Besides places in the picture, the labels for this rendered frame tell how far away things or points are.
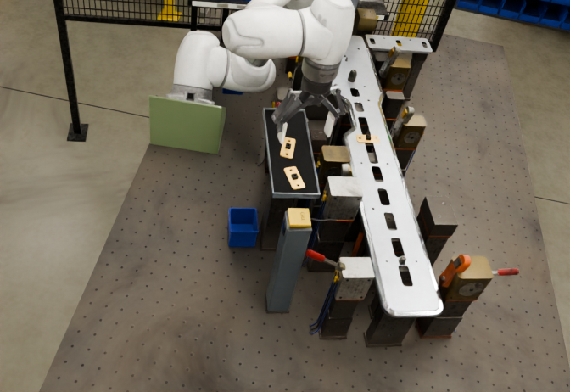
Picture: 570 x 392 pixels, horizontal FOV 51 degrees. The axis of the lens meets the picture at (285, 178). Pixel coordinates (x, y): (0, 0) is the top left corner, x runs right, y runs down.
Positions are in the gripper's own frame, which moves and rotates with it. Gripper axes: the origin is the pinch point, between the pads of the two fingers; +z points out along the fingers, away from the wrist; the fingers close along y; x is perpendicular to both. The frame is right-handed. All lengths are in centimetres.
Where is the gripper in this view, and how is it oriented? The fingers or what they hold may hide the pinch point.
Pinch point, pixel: (304, 133)
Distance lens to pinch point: 159.8
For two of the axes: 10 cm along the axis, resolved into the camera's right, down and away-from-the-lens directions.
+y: 9.3, -1.5, 3.3
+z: -1.5, 6.7, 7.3
